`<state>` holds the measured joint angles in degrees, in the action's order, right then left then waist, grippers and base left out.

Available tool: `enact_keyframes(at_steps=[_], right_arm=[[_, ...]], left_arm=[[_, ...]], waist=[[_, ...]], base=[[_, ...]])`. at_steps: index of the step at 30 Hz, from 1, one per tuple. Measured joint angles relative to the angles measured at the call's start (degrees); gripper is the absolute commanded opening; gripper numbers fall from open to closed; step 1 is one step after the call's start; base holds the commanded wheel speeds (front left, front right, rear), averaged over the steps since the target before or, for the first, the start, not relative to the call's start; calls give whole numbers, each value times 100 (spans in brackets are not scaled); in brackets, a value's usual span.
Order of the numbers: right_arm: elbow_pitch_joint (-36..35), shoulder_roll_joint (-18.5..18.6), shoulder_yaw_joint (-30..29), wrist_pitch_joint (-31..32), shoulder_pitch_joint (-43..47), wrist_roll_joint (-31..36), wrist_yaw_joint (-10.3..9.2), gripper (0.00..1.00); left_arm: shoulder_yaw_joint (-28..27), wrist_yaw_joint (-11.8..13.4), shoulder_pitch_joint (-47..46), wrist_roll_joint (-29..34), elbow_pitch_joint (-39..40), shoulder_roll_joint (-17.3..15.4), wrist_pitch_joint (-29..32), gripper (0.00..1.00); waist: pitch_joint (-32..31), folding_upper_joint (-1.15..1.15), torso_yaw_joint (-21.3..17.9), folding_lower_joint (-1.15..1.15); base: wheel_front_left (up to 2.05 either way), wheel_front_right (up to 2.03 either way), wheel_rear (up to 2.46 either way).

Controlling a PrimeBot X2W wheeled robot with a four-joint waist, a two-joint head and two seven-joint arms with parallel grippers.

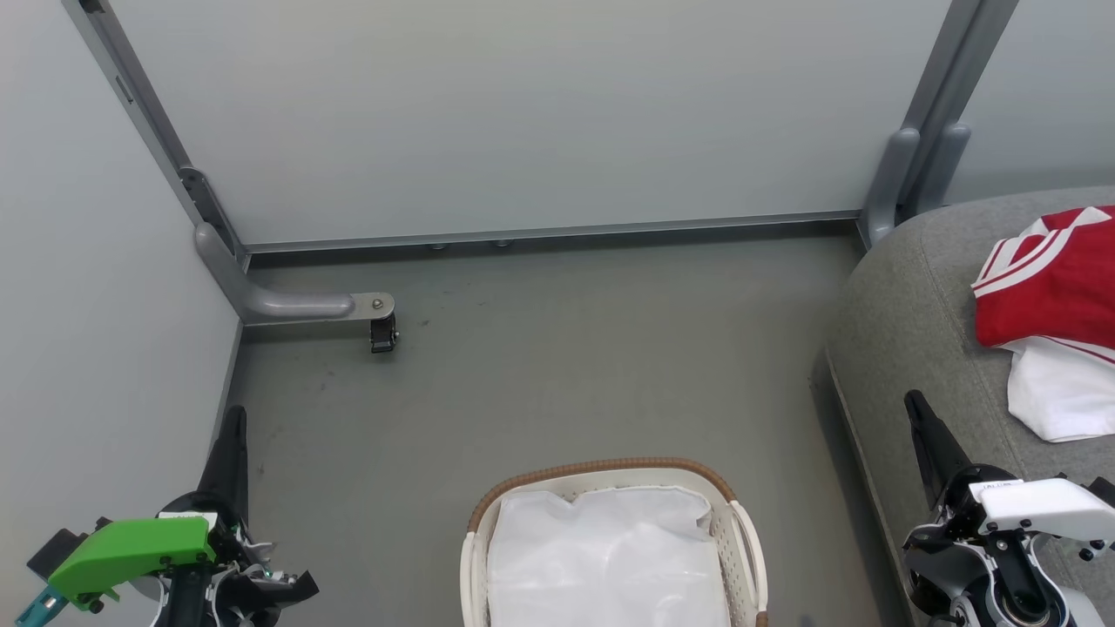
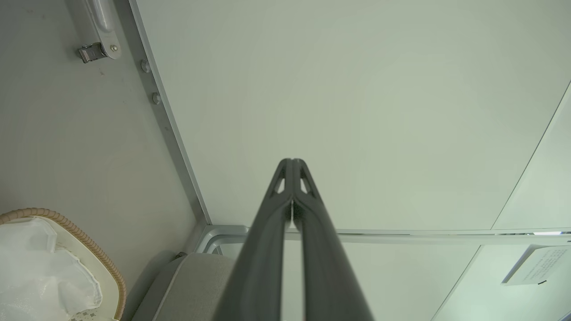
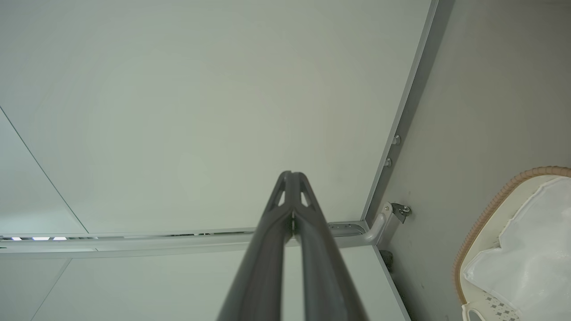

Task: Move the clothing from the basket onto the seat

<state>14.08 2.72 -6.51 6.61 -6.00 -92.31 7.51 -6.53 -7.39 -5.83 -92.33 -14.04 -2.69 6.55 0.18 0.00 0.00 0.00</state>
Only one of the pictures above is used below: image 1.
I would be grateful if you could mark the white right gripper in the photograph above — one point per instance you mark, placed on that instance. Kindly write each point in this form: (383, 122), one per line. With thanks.
(1045, 509)

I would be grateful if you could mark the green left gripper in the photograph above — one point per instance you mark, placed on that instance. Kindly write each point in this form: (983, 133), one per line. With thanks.
(131, 553)

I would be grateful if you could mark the red garment with white stripes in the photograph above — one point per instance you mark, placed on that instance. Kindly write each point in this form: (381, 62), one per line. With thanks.
(1058, 287)

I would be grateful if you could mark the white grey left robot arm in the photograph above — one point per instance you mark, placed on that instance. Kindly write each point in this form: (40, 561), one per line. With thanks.
(187, 601)

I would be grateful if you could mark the grey fabric sofa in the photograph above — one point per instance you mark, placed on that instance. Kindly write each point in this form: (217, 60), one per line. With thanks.
(915, 331)

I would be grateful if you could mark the grey partition foot bar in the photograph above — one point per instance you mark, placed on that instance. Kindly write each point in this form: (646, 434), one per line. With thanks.
(287, 306)

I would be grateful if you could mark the black caster wheel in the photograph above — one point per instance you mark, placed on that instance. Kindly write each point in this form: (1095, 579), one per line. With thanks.
(383, 335)

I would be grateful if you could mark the cream laundry basket brown rim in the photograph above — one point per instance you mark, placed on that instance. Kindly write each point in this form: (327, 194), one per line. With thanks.
(745, 540)

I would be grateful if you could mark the grey rounded partition foot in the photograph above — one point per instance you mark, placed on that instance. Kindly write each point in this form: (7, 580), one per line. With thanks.
(890, 183)
(943, 165)

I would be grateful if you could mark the white basket liner bag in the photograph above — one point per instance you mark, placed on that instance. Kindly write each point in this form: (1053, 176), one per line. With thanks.
(605, 557)

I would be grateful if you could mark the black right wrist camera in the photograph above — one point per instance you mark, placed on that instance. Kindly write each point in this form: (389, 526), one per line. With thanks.
(1099, 490)

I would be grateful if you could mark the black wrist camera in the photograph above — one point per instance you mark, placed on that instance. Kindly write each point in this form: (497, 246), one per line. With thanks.
(54, 550)
(1099, 490)

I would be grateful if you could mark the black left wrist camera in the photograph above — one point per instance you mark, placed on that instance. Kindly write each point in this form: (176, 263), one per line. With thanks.
(54, 550)

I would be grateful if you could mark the grey partition post with hinge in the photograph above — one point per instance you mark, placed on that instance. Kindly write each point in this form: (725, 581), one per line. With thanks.
(144, 100)

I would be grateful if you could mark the grey double partition post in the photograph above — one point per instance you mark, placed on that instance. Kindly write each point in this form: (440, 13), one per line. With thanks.
(954, 70)

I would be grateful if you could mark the grey partition bottom rail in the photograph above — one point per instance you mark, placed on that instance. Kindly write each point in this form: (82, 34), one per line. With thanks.
(557, 232)

